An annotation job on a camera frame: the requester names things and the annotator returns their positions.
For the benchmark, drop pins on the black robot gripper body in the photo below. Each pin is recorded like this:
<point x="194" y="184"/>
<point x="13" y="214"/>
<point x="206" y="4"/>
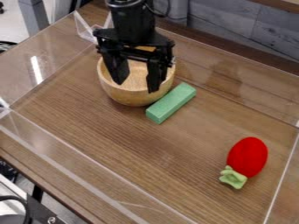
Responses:
<point x="134" y="36"/>

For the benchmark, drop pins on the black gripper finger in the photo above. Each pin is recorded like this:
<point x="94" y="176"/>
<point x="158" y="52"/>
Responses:
<point x="117" y="65"/>
<point x="154" y="77"/>

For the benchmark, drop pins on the red plush strawberry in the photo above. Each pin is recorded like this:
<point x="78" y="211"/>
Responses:
<point x="246" y="161"/>

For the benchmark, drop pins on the light wooden bowl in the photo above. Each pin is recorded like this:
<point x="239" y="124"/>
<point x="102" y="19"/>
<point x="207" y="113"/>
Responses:
<point x="133" y="92"/>

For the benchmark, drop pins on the green rectangular block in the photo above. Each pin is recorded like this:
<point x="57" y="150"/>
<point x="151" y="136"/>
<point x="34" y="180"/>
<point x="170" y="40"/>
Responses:
<point x="163" y="108"/>

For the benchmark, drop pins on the clear acrylic corner bracket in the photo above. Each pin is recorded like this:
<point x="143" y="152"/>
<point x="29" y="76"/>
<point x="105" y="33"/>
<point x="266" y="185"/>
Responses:
<point x="86" y="30"/>

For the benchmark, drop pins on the clear acrylic tray wall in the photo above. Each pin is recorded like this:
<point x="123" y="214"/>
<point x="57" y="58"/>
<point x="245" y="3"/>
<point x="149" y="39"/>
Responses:
<point x="123" y="170"/>

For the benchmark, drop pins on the black metal base plate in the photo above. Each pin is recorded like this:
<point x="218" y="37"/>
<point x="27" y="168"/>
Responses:
<point x="41" y="214"/>

